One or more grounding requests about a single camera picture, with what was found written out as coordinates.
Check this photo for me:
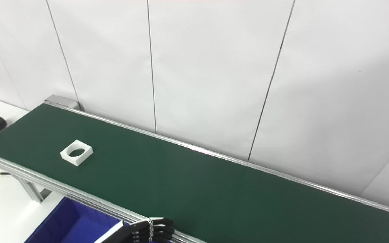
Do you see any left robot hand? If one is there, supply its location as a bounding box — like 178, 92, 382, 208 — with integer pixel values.
95, 217, 175, 243

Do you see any white square part with hole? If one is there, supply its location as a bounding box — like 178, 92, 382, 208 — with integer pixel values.
60, 139, 93, 166

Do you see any green conveyor belt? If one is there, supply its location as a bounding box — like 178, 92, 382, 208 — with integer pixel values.
0, 96, 389, 243

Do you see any blue plastic bin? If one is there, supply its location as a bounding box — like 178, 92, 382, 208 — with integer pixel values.
24, 197, 154, 243

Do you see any aluminium conveyor leg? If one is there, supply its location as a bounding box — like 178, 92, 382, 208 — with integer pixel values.
15, 176, 52, 203

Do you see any grey conveyor end housing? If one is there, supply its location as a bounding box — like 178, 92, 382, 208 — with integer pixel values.
44, 95, 84, 111

